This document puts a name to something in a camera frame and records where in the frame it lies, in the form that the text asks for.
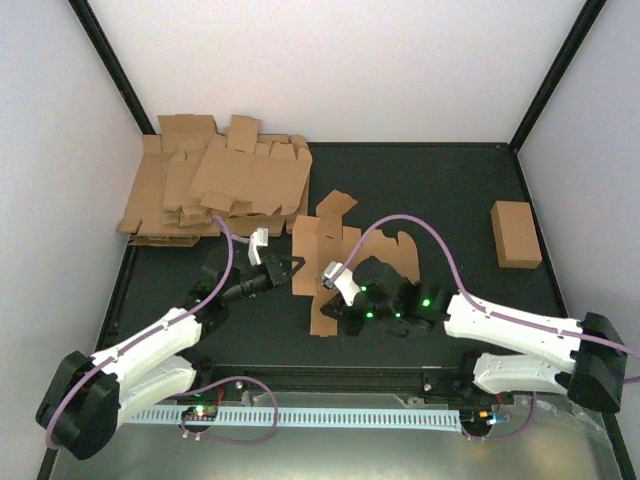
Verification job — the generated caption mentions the black frame post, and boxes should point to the black frame post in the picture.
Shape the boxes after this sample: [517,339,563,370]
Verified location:
[68,0,156,135]
[507,0,608,151]

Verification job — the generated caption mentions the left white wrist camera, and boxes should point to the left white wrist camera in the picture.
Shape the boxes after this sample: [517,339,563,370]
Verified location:
[248,227,269,266]

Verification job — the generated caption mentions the stack of flat cardboard blanks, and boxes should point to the stack of flat cardboard blanks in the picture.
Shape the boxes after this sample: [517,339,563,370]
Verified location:
[117,114,312,247]

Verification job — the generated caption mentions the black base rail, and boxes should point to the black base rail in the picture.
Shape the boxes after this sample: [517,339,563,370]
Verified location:
[192,365,497,405]

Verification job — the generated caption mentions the purple cable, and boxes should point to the purple cable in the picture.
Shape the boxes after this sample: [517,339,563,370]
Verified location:
[44,215,279,447]
[344,214,640,443]

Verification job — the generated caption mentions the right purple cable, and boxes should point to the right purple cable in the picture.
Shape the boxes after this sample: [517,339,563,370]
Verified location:
[344,214,640,443]

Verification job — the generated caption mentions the right black frame post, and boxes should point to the right black frame post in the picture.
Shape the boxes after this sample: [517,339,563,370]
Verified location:
[507,0,608,151]

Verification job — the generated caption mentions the left black frame post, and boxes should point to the left black frame post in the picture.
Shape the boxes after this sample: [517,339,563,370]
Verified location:
[68,0,156,135]

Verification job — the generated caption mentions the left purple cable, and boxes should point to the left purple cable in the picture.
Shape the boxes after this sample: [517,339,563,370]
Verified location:
[44,215,279,447]

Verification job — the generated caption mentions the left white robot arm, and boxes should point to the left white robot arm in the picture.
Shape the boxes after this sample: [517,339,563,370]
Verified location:
[35,254,305,460]

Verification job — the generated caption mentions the light blue slotted cable duct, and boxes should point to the light blue slotted cable duct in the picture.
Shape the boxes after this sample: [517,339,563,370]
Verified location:
[125,404,462,433]

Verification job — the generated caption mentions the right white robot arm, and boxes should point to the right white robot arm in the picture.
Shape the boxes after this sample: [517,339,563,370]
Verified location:
[321,256,627,414]

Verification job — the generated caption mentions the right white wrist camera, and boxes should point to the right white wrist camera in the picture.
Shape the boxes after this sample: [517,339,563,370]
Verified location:
[321,262,363,307]

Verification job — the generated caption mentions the metal base plate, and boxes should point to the metal base plate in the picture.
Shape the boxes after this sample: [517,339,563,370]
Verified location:
[40,396,627,479]

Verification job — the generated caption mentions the folded brown cardboard box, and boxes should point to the folded brown cardboard box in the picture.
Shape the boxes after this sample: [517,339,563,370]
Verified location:
[490,200,542,269]

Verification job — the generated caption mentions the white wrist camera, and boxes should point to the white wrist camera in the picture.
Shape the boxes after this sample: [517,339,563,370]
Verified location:
[248,227,269,266]
[321,262,363,307]

